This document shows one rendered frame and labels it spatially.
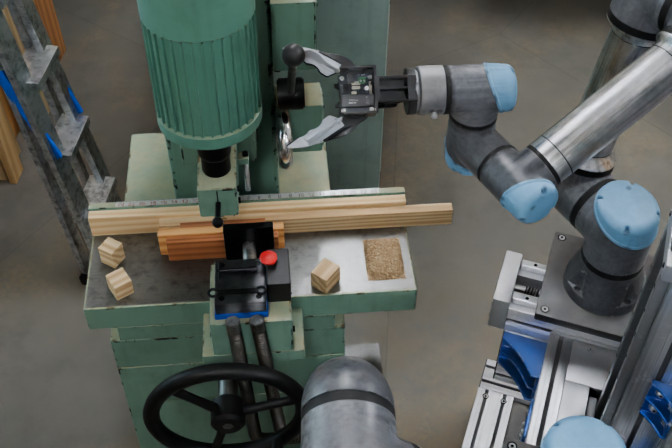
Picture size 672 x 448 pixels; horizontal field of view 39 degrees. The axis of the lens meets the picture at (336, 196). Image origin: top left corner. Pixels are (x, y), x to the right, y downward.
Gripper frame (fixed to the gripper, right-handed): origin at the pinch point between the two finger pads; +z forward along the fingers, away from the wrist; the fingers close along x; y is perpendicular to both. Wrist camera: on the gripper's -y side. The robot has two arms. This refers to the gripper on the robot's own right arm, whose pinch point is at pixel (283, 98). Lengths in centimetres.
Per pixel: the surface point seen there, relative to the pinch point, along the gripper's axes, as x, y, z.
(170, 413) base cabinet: 58, -52, 26
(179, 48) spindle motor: -7.4, 5.3, 14.9
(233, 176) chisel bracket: 10.7, -22.9, 9.2
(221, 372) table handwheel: 42.9, -9.1, 12.1
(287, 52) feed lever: -5.5, 9.4, -0.8
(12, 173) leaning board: 0, -172, 89
